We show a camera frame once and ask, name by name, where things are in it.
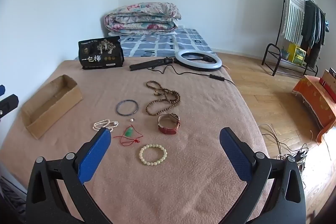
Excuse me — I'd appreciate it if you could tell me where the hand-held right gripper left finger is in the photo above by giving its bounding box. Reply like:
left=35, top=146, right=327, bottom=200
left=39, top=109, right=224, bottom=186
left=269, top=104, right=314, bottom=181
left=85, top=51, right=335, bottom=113
left=25, top=127, right=113, bottom=224

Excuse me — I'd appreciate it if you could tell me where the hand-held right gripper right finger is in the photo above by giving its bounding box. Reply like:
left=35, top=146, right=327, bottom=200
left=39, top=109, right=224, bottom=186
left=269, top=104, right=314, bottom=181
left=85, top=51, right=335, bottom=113
left=219, top=127, right=306, bottom=224

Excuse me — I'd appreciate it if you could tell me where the white pearl necklace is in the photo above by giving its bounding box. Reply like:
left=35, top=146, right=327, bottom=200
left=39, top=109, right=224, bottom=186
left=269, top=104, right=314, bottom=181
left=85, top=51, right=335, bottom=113
left=93, top=120, right=119, bottom=132

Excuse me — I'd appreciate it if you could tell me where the green pendant with red cord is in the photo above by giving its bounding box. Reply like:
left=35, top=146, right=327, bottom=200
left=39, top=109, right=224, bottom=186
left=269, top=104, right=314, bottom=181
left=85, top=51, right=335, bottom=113
left=113, top=126, right=143, bottom=147

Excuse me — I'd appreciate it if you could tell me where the cardboard box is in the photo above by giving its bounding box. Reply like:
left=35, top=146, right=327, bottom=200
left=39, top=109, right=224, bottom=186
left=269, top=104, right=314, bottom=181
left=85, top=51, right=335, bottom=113
left=21, top=75, right=83, bottom=140

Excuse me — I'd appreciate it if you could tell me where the cream bead bracelet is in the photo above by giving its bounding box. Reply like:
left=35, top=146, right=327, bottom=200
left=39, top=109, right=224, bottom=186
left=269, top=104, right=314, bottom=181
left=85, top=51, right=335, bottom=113
left=139, top=143, right=168, bottom=166

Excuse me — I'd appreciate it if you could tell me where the blue bangle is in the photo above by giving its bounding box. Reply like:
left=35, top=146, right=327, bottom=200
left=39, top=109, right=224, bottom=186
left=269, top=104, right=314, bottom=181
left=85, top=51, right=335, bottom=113
left=116, top=99, right=138, bottom=116

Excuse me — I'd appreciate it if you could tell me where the red strap watch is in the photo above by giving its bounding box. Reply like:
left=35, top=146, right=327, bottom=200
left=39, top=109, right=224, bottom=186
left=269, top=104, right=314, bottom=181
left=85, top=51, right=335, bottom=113
left=157, top=113, right=181, bottom=134

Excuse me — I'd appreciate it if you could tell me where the brown wooden bead necklace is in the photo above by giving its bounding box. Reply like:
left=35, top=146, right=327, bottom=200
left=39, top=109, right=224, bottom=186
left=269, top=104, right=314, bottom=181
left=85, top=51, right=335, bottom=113
left=145, top=80, right=181, bottom=116

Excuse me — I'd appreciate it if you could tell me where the brown blanket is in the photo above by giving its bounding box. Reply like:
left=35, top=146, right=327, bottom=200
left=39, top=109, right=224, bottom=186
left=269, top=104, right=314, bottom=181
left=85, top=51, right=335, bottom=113
left=0, top=57, right=269, bottom=224

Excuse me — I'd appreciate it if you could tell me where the dark patterned cloth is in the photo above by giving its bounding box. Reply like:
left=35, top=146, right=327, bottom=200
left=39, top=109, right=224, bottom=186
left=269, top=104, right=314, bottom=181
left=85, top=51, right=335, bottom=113
left=0, top=176, right=27, bottom=216

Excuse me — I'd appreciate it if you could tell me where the orange cloth covered stool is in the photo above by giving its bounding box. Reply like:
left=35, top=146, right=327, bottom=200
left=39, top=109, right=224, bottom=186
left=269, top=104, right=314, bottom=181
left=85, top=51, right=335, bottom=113
left=292, top=75, right=336, bottom=144

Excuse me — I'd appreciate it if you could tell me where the black printed box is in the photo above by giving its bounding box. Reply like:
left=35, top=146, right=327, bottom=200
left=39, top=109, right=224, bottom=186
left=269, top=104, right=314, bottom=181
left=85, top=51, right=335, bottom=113
left=78, top=35, right=125, bottom=70

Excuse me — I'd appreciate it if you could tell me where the black folded tripod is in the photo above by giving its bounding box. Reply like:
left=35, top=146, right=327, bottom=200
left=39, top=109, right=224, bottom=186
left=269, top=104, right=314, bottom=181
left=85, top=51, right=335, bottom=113
left=129, top=56, right=176, bottom=72

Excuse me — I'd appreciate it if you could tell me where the black metal clothes rack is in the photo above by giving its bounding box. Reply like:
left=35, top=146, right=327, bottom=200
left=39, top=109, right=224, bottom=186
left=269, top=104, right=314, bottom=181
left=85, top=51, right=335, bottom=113
left=262, top=0, right=327, bottom=77

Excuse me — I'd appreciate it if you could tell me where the red and brown box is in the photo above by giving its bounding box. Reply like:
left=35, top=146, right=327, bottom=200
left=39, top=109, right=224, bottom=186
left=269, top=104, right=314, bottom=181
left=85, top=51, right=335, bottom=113
left=318, top=68, right=336, bottom=102

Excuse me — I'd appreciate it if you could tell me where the yellow crate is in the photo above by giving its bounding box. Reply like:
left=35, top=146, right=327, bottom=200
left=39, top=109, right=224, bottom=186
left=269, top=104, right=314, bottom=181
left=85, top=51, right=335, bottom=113
left=287, top=43, right=306, bottom=65

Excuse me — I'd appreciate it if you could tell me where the blue plaid bed sheet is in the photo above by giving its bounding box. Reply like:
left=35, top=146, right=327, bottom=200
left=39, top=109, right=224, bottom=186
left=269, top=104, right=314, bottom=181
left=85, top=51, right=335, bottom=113
left=108, top=27, right=214, bottom=58

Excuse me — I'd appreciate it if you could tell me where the folded floral quilt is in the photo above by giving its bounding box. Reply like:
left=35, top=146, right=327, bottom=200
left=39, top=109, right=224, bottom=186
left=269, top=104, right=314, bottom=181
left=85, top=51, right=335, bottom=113
left=105, top=2, right=182, bottom=36

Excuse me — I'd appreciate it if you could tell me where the grey hanging garment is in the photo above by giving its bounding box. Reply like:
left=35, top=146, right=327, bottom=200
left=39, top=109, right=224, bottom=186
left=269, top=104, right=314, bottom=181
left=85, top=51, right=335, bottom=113
left=310, top=7, right=326, bottom=68

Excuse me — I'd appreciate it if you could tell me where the striped hanging cloth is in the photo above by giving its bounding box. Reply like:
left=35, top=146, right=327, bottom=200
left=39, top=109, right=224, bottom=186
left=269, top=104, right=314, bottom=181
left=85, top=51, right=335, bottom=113
left=283, top=0, right=306, bottom=45

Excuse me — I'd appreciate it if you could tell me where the dark green hanging garment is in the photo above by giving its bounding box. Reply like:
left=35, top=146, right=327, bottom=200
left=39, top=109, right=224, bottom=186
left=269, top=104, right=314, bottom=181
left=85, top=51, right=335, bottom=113
left=301, top=0, right=317, bottom=48

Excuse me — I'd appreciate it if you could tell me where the black cable with remote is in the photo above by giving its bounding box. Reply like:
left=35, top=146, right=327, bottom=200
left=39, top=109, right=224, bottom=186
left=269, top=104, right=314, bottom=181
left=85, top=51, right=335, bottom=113
left=147, top=64, right=234, bottom=84

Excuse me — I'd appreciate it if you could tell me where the white ring light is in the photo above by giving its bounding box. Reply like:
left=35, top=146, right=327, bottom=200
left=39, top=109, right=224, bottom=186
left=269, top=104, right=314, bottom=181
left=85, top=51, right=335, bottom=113
left=175, top=49, right=222, bottom=72

